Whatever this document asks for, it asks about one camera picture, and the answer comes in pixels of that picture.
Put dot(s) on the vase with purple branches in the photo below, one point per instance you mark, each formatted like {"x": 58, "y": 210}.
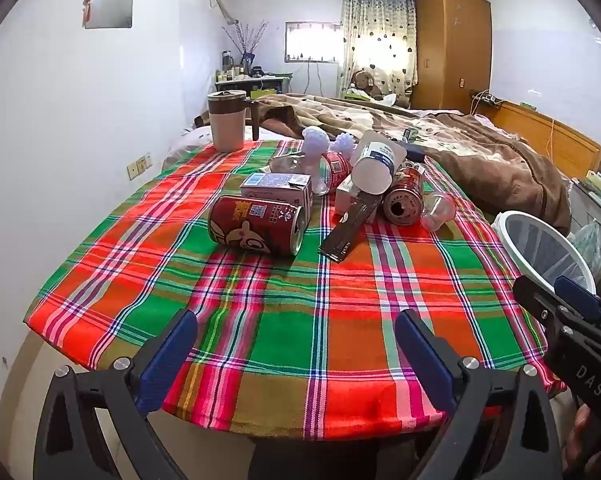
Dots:
{"x": 245, "y": 40}

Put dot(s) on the wooden bed headboard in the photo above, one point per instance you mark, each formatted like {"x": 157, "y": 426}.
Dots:
{"x": 555, "y": 135}

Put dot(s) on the grey wall panel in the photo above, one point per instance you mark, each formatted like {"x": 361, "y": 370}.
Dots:
{"x": 110, "y": 2}

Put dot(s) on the plaid tablecloth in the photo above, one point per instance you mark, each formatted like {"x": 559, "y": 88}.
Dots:
{"x": 280, "y": 310}

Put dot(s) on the clear plastic bag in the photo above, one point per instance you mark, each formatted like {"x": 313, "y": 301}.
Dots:
{"x": 588, "y": 242}

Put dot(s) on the clear bottle with red label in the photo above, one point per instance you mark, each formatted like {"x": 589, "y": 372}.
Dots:
{"x": 290, "y": 167}

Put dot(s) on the power strip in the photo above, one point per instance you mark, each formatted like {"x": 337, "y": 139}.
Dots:
{"x": 485, "y": 97}

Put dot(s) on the red hanging ornament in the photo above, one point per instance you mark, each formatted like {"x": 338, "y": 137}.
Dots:
{"x": 88, "y": 7}

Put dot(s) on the floral bed sheet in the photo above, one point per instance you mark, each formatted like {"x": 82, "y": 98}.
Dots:
{"x": 190, "y": 142}

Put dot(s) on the person's right hand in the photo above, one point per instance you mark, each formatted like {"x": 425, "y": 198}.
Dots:
{"x": 580, "y": 435}

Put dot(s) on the white trash bin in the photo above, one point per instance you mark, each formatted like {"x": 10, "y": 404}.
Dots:
{"x": 540, "y": 245}

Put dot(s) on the brown teddy bear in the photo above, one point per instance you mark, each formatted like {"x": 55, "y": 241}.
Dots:
{"x": 364, "y": 81}

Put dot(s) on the long black box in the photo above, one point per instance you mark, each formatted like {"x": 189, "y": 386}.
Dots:
{"x": 345, "y": 235}

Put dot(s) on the small white box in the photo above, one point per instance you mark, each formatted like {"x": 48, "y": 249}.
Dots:
{"x": 344, "y": 197}

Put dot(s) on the window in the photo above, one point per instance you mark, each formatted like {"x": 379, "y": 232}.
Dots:
{"x": 313, "y": 42}

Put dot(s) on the white yogurt cup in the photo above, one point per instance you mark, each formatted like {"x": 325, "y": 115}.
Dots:
{"x": 378, "y": 160}

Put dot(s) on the small green box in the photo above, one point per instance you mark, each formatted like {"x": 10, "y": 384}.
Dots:
{"x": 410, "y": 134}

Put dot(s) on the grey nightstand cabinet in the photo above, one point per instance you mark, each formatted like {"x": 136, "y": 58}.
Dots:
{"x": 585, "y": 210}

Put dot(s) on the beige mug with brown lid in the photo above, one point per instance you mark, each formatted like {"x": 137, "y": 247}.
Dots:
{"x": 228, "y": 125}

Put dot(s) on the red cartoon drink can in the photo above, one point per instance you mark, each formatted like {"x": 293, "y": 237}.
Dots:
{"x": 250, "y": 225}

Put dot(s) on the black glasses case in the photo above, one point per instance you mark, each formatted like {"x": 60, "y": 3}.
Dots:
{"x": 413, "y": 152}

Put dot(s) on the yellow wall socket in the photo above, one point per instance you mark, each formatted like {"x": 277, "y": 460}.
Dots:
{"x": 138, "y": 166}

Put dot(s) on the patterned curtain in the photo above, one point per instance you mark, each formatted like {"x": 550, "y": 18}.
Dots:
{"x": 375, "y": 25}

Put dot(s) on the clear plastic cup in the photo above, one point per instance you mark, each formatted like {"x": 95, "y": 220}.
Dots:
{"x": 438, "y": 210}

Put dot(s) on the purple white milk carton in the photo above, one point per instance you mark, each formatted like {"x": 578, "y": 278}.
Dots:
{"x": 275, "y": 185}

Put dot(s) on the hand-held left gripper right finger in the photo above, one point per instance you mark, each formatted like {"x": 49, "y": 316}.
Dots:
{"x": 425, "y": 360}

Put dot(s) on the wooden wardrobe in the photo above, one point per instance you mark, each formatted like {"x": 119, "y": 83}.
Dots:
{"x": 450, "y": 50}

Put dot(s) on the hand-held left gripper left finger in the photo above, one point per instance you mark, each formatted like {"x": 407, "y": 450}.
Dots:
{"x": 168, "y": 360}

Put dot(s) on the cluttered desk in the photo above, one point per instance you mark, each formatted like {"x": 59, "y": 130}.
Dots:
{"x": 250, "y": 82}

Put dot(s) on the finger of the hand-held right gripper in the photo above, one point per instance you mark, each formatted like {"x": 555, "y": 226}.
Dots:
{"x": 533, "y": 292}
{"x": 578, "y": 297}

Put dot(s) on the brown blanket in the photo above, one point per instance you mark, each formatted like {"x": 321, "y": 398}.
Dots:
{"x": 480, "y": 160}

